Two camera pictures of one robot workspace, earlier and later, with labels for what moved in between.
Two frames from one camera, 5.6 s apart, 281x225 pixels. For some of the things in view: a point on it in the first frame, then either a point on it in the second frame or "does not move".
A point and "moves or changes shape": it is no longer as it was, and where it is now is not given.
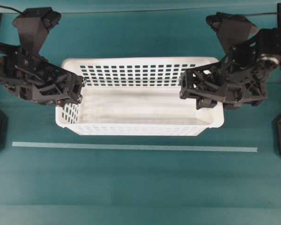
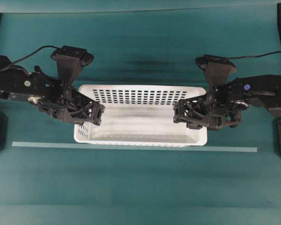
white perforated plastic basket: x=136 y=96 moves or changes shape
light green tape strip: x=134 y=146 does not move
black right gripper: x=241 y=80 to x=225 y=104
